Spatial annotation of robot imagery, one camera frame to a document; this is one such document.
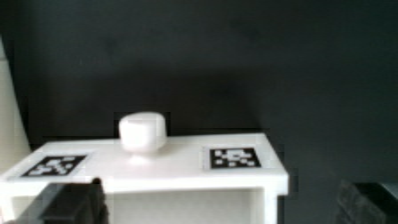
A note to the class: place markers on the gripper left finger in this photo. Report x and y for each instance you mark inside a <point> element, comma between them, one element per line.
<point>74,203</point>

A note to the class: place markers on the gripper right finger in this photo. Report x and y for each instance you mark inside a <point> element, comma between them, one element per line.
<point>366,203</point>

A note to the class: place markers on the white drawer cabinet frame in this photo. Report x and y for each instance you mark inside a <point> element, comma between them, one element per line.
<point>14,148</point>

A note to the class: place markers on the white drawer box front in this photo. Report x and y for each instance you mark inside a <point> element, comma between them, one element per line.
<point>179,180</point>

